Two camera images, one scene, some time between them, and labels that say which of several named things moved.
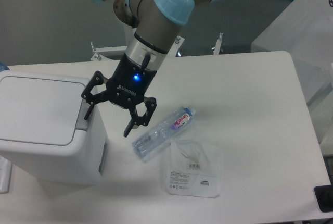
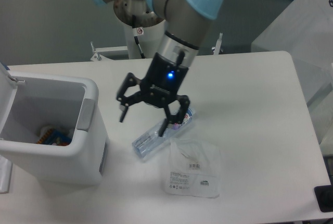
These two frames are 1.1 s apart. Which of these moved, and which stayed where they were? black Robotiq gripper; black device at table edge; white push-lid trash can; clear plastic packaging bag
Moved: black Robotiq gripper
Stayed: clear plastic packaging bag; black device at table edge; white push-lid trash can
